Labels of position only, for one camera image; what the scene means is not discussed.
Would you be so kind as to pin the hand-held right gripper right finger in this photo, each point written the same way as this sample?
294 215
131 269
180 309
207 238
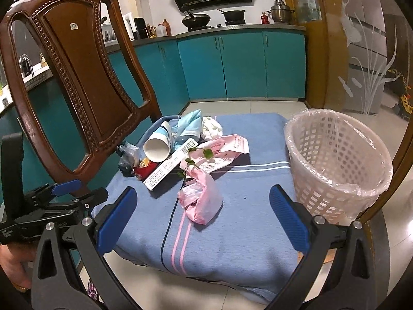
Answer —
288 219

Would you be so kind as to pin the yellow toy truck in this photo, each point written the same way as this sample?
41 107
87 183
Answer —
405 105

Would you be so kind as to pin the stainless steel stock pot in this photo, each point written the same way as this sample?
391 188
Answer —
280 13

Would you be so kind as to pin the white lattice plastic basket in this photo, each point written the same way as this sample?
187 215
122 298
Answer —
329 168

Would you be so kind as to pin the blue striped towel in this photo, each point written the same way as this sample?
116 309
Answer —
226 232

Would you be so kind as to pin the light blue packet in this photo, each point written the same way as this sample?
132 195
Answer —
188 124

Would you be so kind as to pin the green plant sprig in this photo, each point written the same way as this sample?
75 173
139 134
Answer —
208 152

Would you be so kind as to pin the teal base cabinets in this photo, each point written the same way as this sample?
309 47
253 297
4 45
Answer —
242 64

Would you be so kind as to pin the black countertop appliance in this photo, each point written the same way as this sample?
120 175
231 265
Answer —
139 29

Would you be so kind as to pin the grey refrigerator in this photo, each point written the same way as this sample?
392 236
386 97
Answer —
371 55

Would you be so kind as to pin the red snack packet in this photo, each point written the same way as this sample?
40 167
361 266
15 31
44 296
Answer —
142 170

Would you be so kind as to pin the pink plastic bag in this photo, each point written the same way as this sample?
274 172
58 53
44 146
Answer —
203 200

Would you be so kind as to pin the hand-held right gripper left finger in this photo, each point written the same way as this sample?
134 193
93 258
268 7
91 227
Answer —
114 222

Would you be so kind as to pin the white tissue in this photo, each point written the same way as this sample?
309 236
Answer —
211 129

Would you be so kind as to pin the brown bottle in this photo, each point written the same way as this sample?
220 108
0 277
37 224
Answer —
166 28

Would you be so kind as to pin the person's left hand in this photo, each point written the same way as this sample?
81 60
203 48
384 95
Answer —
14 261

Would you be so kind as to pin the chrome faucet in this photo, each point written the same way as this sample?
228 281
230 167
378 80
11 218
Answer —
25 66

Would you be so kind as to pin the clear wrapper with dark contents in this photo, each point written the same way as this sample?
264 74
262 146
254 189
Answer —
129 153

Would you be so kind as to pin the carved wooden chair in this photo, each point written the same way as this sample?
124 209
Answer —
80 71

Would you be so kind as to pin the etched glass sliding door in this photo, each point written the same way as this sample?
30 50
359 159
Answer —
335 38

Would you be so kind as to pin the dish rack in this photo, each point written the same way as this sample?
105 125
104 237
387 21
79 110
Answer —
109 34

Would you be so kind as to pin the long white carton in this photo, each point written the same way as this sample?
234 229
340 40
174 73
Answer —
164 171

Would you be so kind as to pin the clear plastic basket liner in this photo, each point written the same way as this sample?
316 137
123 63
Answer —
367 185

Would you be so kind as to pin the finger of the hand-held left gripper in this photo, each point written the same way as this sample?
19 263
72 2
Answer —
80 205
66 187

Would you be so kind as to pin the black cooking pot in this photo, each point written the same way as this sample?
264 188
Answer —
234 16

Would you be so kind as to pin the white and blue paper cup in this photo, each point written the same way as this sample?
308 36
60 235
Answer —
158 145

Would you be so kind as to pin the pink printed wrapper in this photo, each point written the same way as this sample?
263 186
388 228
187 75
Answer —
226 148

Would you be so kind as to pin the black wok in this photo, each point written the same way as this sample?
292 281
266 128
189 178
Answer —
196 20

